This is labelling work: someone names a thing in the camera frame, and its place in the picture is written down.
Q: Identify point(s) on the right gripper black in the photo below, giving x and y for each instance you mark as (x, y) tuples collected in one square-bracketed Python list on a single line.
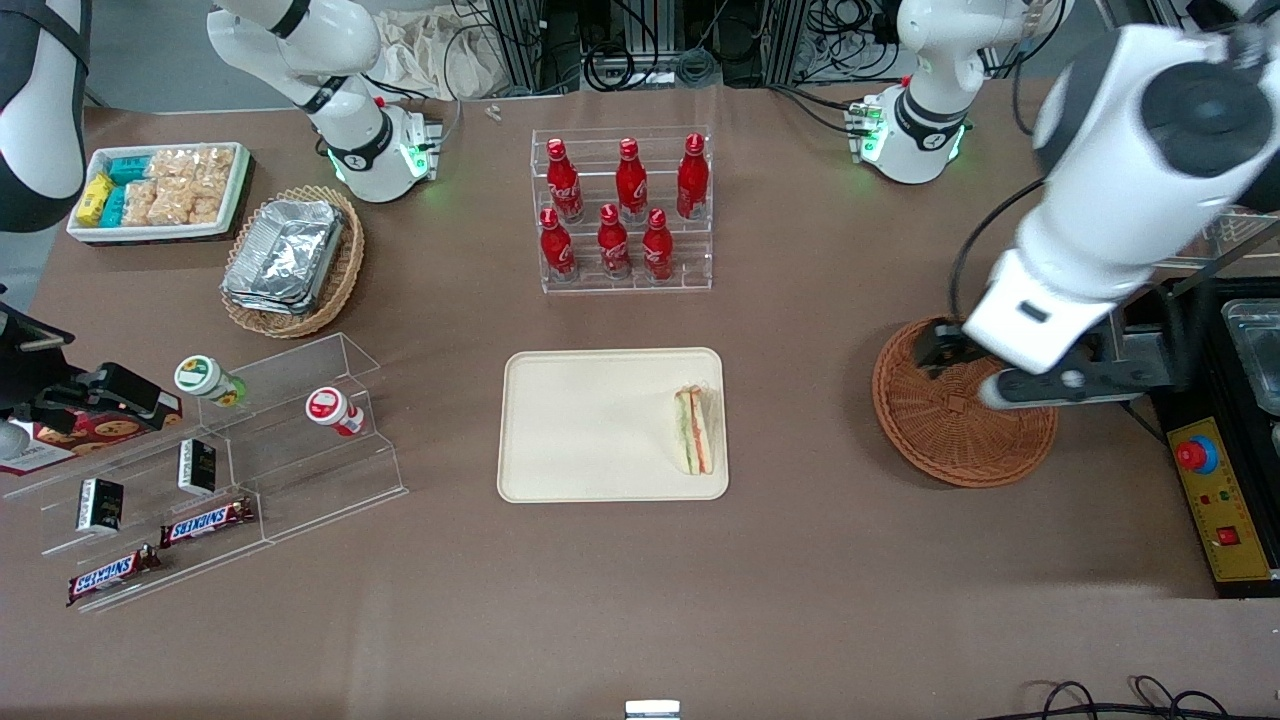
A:
[(28, 377)]

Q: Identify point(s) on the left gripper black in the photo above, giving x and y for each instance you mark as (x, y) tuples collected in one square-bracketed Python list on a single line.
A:
[(941, 346)]

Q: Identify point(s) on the triangular sandwich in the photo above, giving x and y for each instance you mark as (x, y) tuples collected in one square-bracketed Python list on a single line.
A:
[(693, 435)]

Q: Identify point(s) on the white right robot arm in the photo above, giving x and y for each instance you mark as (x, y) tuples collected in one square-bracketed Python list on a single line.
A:
[(350, 150)]

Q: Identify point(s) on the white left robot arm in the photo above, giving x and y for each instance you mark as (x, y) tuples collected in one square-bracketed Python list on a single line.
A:
[(1100, 220)]

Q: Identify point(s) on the round brown wicker basket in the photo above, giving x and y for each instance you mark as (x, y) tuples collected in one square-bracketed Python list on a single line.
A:
[(950, 440)]

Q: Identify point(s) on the white rectangular snack tray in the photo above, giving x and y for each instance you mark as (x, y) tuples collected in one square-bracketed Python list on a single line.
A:
[(160, 232)]

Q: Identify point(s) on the oval light wicker basket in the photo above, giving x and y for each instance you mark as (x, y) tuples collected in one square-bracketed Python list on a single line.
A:
[(345, 275)]

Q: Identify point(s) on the cream plastic serving tray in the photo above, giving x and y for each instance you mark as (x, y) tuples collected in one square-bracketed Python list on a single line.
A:
[(600, 425)]

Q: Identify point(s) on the red tartan cookie box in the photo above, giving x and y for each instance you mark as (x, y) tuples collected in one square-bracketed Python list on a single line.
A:
[(100, 433)]

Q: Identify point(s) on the small black carton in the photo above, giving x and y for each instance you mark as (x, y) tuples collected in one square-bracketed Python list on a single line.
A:
[(197, 466), (100, 505)]

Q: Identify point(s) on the green-lid yoghurt bottle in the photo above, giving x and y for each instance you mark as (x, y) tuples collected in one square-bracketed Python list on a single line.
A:
[(203, 378)]

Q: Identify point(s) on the Snickers chocolate bar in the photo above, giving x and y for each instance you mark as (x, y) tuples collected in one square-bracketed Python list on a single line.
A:
[(208, 520), (112, 575)]

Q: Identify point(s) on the teal snack packet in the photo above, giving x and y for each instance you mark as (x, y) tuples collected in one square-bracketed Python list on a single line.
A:
[(128, 168), (114, 206)]

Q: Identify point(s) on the yellow snack packet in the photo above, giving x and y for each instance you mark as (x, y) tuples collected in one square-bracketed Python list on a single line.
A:
[(94, 198)]

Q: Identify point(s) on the clear bag of crackers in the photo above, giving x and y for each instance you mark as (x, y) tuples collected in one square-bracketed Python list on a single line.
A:
[(172, 206), (170, 165), (214, 170), (140, 203)]

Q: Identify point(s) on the clear acrylic stepped stand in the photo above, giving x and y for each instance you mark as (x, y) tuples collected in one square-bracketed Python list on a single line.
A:
[(300, 470)]

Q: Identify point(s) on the red-lid yoghurt bottle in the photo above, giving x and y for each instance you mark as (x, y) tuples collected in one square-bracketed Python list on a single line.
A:
[(328, 407)]

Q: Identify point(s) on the stacked aluminium foil trays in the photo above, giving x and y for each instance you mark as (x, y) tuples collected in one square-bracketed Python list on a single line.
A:
[(285, 255)]

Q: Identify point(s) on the clear acrylic bottle rack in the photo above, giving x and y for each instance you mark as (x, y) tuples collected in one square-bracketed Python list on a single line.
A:
[(690, 255)]

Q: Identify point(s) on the red emergency stop button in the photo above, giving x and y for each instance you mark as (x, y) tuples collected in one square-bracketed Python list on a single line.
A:
[(1193, 455)]

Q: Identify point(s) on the red cola bottle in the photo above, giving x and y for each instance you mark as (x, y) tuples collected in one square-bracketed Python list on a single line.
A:
[(692, 180), (657, 248), (556, 250), (565, 185), (630, 185), (613, 245)]

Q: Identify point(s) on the clear plastic container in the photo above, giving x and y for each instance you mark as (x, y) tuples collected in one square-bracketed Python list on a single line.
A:
[(1258, 350)]

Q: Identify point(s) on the yellow black control box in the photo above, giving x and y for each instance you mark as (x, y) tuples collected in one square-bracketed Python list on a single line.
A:
[(1235, 520)]

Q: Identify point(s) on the beige cloth bag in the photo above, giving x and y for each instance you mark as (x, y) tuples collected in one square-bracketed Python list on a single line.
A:
[(430, 55)]

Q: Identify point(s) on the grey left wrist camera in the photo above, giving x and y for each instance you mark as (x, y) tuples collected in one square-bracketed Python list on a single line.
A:
[(1070, 385)]

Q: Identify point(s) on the aluminium frame post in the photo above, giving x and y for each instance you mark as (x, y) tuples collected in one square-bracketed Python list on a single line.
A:
[(522, 45), (790, 40)]

